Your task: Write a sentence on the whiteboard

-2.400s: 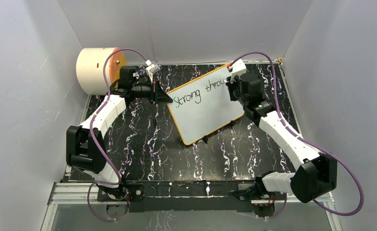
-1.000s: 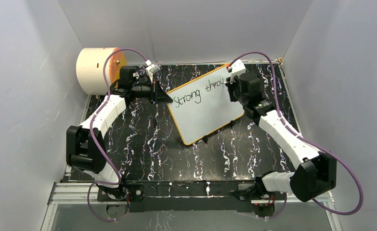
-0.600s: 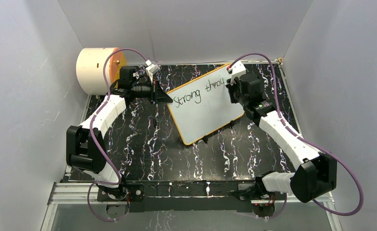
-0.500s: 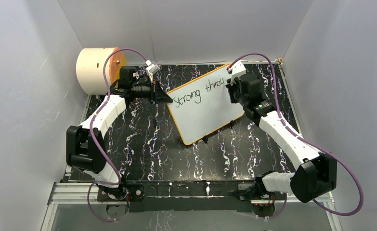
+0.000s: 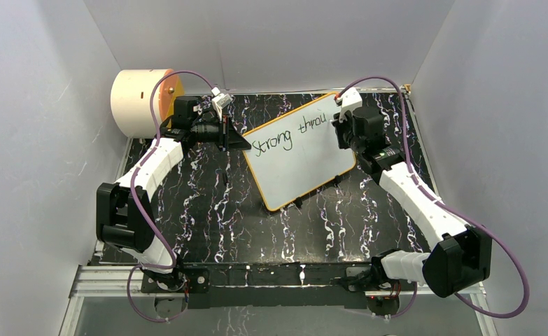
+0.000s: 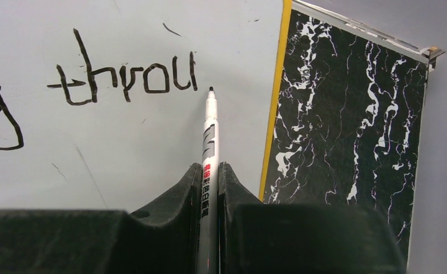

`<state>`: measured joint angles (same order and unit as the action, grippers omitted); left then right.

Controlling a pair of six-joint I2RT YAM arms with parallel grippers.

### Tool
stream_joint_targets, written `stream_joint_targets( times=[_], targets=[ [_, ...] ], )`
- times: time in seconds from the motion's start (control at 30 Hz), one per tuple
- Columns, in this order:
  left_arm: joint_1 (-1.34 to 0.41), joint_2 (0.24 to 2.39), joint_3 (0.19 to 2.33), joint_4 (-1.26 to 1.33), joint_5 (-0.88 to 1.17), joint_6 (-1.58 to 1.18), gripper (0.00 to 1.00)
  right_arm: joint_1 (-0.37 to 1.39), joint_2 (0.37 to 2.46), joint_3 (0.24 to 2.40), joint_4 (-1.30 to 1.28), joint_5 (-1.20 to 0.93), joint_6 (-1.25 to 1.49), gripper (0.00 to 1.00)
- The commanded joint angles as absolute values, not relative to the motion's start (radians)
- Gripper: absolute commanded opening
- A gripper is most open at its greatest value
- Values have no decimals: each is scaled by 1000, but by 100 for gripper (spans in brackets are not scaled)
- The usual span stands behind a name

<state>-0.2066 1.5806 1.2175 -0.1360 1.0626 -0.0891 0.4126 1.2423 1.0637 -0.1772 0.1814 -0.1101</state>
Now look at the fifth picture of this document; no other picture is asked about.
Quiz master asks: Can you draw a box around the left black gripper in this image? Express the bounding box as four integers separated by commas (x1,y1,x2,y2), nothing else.
191,114,252,153

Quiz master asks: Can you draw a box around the yellow framed whiteboard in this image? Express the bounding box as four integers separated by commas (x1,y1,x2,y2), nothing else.
244,93,356,211

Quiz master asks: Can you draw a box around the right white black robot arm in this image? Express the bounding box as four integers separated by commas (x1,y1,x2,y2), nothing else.
331,107,492,298

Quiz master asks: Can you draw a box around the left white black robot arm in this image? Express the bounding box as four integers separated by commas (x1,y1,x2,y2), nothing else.
96,95,251,291

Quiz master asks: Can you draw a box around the cream cylindrical drum orange face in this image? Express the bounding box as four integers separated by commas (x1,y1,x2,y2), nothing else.
111,69,184,139

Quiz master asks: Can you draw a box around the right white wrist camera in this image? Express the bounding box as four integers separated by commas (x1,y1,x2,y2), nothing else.
335,87,363,123

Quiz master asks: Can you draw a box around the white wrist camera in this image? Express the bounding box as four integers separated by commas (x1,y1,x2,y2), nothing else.
211,86,232,111
335,87,363,123

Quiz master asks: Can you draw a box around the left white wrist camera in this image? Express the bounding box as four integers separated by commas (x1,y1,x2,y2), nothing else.
211,86,232,111

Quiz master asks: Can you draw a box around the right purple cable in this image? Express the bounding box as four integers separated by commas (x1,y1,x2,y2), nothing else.
338,76,531,320

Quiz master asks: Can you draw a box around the purple cable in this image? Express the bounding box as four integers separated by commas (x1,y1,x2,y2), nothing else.
126,68,216,323
338,76,531,320

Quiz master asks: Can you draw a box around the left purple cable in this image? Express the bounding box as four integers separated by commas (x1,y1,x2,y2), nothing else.
126,68,216,323

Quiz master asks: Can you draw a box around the aluminium front frame rail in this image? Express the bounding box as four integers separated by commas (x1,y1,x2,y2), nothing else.
60,263,496,335

